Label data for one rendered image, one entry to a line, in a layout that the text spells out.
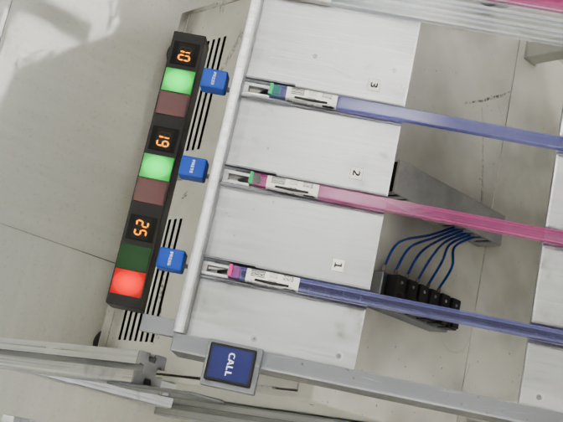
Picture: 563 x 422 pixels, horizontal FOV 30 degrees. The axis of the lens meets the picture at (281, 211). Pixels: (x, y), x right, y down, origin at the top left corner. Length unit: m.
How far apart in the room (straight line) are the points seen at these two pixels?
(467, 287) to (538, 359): 0.52
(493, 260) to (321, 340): 0.63
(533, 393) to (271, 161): 0.39
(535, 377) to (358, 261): 0.23
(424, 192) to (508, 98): 0.33
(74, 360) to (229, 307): 0.28
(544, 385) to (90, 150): 1.06
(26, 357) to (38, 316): 0.43
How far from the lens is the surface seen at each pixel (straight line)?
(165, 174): 1.23
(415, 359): 1.60
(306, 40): 1.27
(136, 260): 1.21
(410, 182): 1.53
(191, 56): 1.28
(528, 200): 1.83
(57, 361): 1.39
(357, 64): 1.25
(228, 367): 1.12
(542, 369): 1.19
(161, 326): 1.22
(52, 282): 1.91
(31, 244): 1.89
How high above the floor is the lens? 1.66
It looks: 48 degrees down
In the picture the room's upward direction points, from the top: 86 degrees clockwise
